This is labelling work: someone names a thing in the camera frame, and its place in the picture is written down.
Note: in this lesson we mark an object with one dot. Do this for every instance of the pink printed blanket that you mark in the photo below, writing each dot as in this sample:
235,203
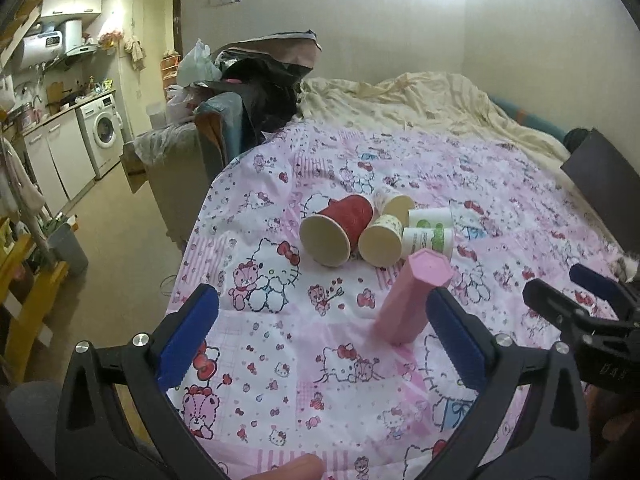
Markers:
320,170

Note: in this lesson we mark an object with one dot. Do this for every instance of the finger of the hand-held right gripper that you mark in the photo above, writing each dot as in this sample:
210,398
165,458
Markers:
595,282
552,305

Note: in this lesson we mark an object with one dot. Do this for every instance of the teal bed frame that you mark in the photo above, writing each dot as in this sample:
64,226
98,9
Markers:
530,120

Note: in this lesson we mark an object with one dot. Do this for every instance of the white water heater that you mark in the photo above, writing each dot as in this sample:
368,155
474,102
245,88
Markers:
40,45

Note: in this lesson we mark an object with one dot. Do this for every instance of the black bag pile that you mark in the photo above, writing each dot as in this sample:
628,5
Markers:
265,90

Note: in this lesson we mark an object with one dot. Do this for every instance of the person's grey pants leg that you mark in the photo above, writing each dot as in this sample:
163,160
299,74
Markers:
30,420

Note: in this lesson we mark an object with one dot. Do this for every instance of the pink hanging cloth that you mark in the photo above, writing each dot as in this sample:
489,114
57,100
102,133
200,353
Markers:
17,180

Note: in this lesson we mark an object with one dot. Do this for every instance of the white wall cabinet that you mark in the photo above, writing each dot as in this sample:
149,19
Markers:
70,6

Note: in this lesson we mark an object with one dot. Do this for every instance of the person's left hand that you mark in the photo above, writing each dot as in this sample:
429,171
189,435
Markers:
295,467

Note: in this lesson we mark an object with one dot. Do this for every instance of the pink hexagonal cup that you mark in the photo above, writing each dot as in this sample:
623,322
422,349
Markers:
410,295

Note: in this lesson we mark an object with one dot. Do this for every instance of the white kitchen base cabinet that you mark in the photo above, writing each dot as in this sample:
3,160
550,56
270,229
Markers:
55,160

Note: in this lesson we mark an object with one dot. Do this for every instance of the dark brown board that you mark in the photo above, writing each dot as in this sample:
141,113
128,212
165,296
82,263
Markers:
605,170

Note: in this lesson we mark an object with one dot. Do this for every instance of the white plastic bag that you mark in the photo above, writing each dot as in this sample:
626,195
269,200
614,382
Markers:
197,62

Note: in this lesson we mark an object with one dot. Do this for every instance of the grey trash bin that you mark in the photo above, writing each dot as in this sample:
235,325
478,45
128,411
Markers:
67,250

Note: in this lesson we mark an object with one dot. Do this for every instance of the grey white furry thing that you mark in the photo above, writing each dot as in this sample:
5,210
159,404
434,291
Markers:
630,266

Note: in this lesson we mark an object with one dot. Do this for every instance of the grey armchair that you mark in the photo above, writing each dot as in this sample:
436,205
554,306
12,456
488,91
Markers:
170,160

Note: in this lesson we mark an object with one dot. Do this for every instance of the white washing machine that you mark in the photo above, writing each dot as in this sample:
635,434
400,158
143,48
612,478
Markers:
102,130

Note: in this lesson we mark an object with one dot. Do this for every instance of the white green label paper cup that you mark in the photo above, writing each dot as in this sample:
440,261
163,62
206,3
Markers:
425,240
430,217

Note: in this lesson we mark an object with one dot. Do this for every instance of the tall white cupboard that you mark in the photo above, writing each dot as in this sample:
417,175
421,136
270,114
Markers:
125,85

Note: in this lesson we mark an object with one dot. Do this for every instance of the cream duvet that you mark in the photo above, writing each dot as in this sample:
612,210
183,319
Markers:
425,100

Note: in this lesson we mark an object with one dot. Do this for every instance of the yellow wooden rack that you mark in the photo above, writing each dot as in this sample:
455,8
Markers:
25,305

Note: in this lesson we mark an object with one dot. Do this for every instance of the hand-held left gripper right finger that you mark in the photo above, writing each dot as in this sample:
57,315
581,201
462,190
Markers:
457,340

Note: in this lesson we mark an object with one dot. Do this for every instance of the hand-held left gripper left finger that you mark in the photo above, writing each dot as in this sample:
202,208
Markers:
187,340

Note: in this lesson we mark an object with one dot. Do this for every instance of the beige paper cup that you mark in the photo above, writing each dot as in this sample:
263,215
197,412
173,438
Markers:
380,242
397,205

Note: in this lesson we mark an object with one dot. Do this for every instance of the beige hanging towel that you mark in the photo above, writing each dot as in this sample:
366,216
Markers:
135,52

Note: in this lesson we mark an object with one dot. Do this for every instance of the cardboard box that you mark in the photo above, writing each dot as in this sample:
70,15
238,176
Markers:
132,167

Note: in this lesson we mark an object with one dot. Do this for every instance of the red paper cup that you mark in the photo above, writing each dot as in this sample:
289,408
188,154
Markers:
350,215

